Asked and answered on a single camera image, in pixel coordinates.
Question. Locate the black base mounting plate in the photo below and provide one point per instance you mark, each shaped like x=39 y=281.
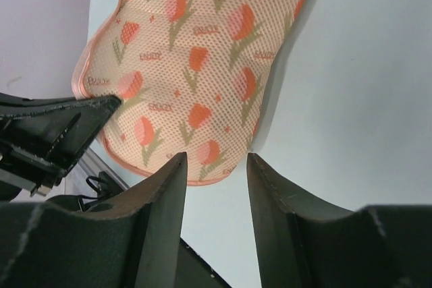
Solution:
x=193 y=272

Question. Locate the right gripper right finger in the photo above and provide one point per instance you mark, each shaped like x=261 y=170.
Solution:
x=304 y=241

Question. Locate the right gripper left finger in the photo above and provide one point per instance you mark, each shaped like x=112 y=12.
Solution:
x=130 y=240

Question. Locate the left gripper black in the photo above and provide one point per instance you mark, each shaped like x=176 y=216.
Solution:
x=43 y=139

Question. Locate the pink floral mesh laundry bag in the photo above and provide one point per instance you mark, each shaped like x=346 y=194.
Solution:
x=191 y=76

